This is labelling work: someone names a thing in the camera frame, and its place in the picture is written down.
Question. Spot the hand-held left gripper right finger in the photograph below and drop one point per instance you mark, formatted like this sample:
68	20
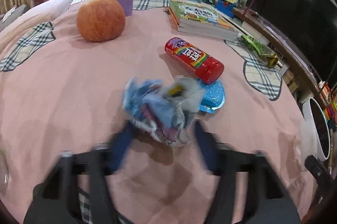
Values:
208	151

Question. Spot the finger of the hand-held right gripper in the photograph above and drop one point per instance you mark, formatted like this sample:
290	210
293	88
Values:
320	174

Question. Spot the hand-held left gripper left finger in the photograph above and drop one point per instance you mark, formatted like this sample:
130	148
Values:
121	146

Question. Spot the white round trash bin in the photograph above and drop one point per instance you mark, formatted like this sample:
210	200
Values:
314	129

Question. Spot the blue white wrapper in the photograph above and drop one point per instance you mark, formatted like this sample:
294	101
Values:
158	111

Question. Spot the blue glitter foil pack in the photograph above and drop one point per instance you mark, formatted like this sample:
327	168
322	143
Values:
214	97

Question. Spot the pink blanket with plaid patches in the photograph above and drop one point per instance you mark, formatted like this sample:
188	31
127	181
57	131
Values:
65	87

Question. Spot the red candy tube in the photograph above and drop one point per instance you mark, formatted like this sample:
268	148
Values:
193	58

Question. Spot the green snack packet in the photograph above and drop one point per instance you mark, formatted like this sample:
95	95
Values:
256	46

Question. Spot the wooden television stand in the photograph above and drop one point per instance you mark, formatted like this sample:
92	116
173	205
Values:
284	47

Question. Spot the white pillow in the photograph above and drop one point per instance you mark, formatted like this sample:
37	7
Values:
39	11

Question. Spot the black flat television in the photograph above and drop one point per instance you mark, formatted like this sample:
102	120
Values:
297	8

